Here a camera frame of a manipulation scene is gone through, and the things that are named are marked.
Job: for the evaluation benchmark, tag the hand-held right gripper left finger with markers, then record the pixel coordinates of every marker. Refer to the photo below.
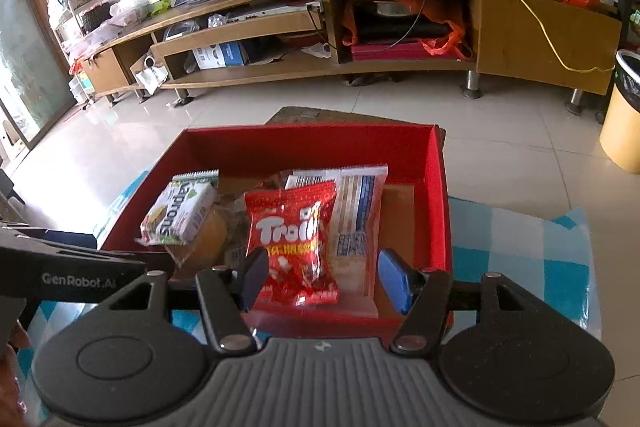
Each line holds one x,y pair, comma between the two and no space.
256,274

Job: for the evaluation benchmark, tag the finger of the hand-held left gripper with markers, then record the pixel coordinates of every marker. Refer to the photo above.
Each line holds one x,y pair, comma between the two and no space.
160,264

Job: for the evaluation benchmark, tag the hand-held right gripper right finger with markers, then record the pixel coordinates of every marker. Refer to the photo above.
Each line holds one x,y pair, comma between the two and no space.
395,279

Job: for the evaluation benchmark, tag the green white snack packet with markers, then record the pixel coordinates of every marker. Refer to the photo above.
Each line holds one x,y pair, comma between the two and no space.
180,212

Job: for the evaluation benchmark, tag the red gummy packet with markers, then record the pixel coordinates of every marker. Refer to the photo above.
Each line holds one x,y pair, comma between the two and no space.
290,227

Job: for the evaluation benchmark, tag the round bun packet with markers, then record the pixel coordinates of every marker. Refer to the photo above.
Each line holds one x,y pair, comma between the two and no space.
212,232

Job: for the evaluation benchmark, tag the clear printed snack packet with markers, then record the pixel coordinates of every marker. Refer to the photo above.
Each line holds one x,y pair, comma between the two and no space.
357,212

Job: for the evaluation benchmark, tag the red cardboard box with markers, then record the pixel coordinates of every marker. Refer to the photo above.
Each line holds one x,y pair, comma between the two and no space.
310,147

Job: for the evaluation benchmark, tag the person's left hand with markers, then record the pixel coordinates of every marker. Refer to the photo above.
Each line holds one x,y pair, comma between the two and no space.
20,337

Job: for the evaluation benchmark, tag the blue checked cloth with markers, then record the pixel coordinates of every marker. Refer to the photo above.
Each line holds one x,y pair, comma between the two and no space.
500,247

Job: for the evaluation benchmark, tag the brown floor mat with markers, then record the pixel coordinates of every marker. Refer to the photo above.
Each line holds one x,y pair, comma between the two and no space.
320,114

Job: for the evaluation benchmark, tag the white paper bag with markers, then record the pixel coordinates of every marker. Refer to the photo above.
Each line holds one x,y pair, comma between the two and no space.
150,77

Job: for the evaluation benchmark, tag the plastic drawer trolley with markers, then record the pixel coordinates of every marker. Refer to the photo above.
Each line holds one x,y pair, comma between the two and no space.
85,87

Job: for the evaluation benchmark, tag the glass sliding door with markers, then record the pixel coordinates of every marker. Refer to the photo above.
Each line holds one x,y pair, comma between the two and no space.
30,67

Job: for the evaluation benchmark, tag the blue white carton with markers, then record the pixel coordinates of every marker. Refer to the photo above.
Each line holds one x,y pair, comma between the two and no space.
230,54

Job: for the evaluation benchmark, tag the red flat box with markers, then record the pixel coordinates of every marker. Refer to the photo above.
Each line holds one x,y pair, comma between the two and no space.
390,52

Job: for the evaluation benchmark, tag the white crumpled bag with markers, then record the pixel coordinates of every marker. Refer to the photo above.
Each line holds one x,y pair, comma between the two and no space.
320,51

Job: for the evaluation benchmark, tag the orange plastic bag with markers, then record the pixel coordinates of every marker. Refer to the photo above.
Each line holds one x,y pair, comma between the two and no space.
450,42

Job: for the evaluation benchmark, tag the green plastic bag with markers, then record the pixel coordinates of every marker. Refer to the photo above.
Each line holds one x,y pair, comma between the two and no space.
161,7

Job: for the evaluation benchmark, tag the white set-top box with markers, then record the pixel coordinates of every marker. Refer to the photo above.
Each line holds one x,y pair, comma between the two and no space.
275,12

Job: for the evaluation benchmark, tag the yellow trash bin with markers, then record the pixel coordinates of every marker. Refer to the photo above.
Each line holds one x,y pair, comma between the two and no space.
620,132

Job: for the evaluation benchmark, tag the wooden television cabinet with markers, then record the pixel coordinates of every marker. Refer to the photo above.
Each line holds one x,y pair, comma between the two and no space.
525,37

